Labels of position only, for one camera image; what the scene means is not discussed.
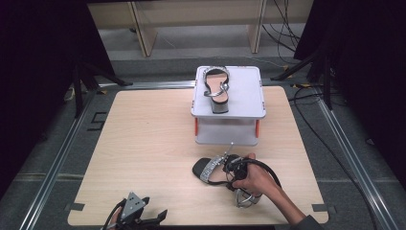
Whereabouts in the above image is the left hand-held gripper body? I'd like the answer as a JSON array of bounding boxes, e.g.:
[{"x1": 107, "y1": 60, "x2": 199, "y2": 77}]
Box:
[{"x1": 109, "y1": 191, "x2": 151, "y2": 230}]

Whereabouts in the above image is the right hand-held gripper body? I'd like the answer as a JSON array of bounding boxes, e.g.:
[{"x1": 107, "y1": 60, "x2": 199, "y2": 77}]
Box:
[{"x1": 223, "y1": 142, "x2": 251, "y2": 182}]

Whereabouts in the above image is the black silver block-heel sandal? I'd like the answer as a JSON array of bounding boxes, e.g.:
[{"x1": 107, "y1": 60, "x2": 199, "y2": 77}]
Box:
[
  {"x1": 202, "y1": 65, "x2": 231, "y2": 115},
  {"x1": 192, "y1": 154, "x2": 263, "y2": 209}
]

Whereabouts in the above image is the white two-tier shoe rack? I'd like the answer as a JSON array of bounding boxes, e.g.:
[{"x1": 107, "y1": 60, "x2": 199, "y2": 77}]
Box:
[{"x1": 191, "y1": 65, "x2": 267, "y2": 147}]

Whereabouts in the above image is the person's left hand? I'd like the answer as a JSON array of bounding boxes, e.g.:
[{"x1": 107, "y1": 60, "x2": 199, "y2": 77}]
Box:
[{"x1": 108, "y1": 206, "x2": 124, "y2": 230}]

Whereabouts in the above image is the person's right hand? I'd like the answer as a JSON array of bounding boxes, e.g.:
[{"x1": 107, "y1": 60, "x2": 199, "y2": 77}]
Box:
[{"x1": 232, "y1": 152, "x2": 282, "y2": 197}]

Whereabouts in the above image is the black tripod stand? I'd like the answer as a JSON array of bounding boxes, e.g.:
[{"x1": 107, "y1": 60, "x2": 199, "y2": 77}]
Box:
[
  {"x1": 270, "y1": 47, "x2": 333, "y2": 111},
  {"x1": 71, "y1": 59, "x2": 134, "y2": 119}
]

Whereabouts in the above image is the light wooden desk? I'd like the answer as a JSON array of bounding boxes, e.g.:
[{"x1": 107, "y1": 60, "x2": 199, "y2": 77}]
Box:
[{"x1": 87, "y1": 0, "x2": 314, "y2": 58}]

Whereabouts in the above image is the black curtain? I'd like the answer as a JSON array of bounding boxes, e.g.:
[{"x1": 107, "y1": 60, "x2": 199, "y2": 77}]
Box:
[
  {"x1": 293, "y1": 0, "x2": 406, "y2": 191},
  {"x1": 0, "y1": 0, "x2": 117, "y2": 196}
]

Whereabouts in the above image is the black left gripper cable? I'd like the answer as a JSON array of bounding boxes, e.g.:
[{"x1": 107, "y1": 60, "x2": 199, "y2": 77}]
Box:
[{"x1": 101, "y1": 197, "x2": 128, "y2": 230}]

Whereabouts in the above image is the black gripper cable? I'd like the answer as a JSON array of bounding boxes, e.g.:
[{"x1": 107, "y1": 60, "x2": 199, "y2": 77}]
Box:
[
  {"x1": 243, "y1": 158, "x2": 282, "y2": 190},
  {"x1": 101, "y1": 197, "x2": 128, "y2": 230}
]

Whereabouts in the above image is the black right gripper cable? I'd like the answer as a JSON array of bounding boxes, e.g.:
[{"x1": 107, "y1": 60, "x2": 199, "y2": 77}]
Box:
[{"x1": 243, "y1": 158, "x2": 282, "y2": 190}]

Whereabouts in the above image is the metal floor rail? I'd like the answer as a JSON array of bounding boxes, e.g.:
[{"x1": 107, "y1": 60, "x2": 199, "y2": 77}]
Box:
[
  {"x1": 315, "y1": 95, "x2": 401, "y2": 230},
  {"x1": 18, "y1": 90, "x2": 99, "y2": 230},
  {"x1": 98, "y1": 80, "x2": 197, "y2": 91}
]

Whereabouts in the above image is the long black floor cable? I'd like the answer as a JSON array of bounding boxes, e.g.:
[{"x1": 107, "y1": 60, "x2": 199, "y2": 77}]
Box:
[{"x1": 287, "y1": 84, "x2": 382, "y2": 230}]

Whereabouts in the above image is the bundle of black floor cables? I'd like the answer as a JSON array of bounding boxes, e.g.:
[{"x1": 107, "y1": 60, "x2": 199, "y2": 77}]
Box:
[{"x1": 261, "y1": 0, "x2": 302, "y2": 55}]

